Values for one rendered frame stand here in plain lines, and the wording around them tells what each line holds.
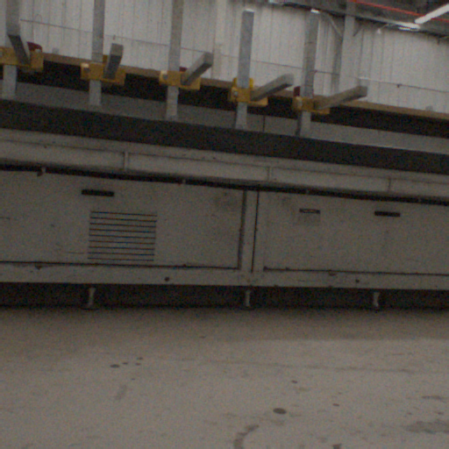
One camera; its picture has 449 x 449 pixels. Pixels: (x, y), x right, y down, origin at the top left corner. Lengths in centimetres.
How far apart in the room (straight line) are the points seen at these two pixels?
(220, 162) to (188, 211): 30
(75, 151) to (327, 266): 118
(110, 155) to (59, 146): 16
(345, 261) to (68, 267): 118
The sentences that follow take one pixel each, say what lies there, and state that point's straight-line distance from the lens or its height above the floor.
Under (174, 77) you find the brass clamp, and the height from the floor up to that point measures 84.
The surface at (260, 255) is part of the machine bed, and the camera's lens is 199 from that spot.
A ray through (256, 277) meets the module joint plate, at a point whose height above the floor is 14.
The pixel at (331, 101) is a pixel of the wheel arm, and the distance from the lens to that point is 174.
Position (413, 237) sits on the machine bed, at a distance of 241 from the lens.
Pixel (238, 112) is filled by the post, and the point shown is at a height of 76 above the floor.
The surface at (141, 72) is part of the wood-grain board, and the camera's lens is 184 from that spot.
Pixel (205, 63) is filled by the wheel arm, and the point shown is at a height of 83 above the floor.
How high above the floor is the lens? 46
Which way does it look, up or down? 3 degrees down
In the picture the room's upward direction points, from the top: 4 degrees clockwise
